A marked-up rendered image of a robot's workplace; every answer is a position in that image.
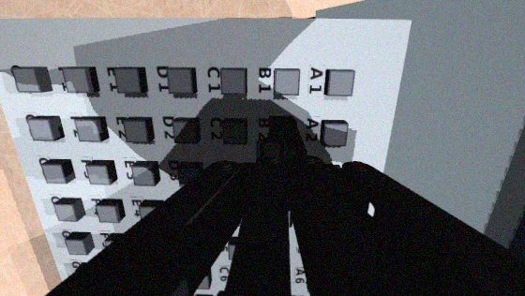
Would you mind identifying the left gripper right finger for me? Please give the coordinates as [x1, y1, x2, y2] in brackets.
[281, 116, 525, 296]

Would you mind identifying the grey box-shaped cabinet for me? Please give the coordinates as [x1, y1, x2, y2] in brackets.
[0, 0, 525, 281]

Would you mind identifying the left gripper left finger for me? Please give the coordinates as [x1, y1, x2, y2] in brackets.
[45, 116, 292, 296]

